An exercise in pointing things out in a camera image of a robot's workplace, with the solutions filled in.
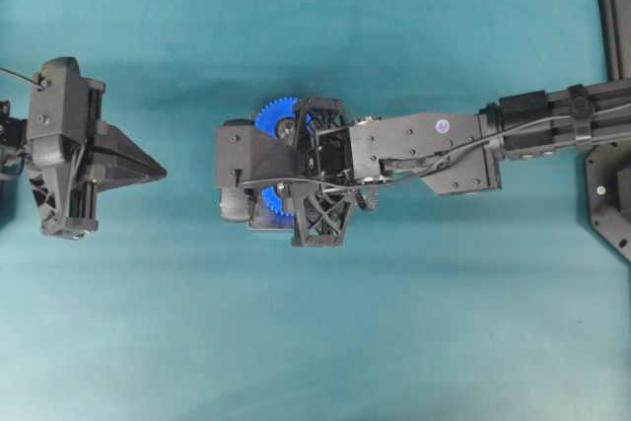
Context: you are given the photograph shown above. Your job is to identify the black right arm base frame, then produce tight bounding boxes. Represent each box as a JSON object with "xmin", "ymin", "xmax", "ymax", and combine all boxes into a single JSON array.
[{"xmin": 585, "ymin": 0, "xmax": 630, "ymax": 260}]

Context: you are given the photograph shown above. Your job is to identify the large blue plastic gear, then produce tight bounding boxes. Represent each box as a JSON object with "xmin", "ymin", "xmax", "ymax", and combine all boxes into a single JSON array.
[{"xmin": 254, "ymin": 97, "xmax": 299, "ymax": 143}]

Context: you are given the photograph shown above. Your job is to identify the black camera cable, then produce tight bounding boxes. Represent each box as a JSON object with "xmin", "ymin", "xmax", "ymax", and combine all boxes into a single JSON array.
[{"xmin": 236, "ymin": 114, "xmax": 631, "ymax": 195}]

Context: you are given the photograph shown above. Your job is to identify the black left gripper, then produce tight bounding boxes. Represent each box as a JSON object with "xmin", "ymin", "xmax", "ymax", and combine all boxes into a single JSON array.
[{"xmin": 27, "ymin": 79, "xmax": 167, "ymax": 240}]

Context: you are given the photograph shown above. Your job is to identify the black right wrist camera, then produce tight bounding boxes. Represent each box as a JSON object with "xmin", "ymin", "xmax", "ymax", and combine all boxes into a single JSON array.
[{"xmin": 215, "ymin": 119, "xmax": 298, "ymax": 223}]

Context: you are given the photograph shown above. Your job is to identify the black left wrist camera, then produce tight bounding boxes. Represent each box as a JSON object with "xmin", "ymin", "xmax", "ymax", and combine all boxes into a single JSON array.
[{"xmin": 26, "ymin": 57, "xmax": 89, "ymax": 163}]

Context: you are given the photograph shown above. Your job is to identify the small blue plastic gear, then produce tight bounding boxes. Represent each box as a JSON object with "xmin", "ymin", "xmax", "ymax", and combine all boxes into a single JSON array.
[{"xmin": 261, "ymin": 183, "xmax": 295, "ymax": 217}]

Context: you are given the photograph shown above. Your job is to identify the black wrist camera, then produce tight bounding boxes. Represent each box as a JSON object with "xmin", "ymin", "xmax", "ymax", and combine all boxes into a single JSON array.
[
  {"xmin": 215, "ymin": 119, "xmax": 298, "ymax": 223},
  {"xmin": 26, "ymin": 57, "xmax": 89, "ymax": 163}
]

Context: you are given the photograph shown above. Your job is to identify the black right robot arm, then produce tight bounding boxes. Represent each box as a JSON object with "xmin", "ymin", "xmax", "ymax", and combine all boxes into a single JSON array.
[{"xmin": 277, "ymin": 80, "xmax": 630, "ymax": 247}]

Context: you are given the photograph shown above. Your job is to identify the grey metal base plate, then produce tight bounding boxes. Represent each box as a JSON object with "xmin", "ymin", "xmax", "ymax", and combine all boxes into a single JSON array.
[{"xmin": 246, "ymin": 194, "xmax": 294, "ymax": 232}]

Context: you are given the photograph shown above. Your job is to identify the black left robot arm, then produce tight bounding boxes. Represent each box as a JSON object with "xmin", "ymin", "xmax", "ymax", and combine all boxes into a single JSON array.
[{"xmin": 1, "ymin": 58, "xmax": 167, "ymax": 240}]

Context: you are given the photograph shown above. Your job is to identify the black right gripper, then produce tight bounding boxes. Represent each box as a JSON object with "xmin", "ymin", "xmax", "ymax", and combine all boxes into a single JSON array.
[{"xmin": 290, "ymin": 98, "xmax": 379, "ymax": 247}]

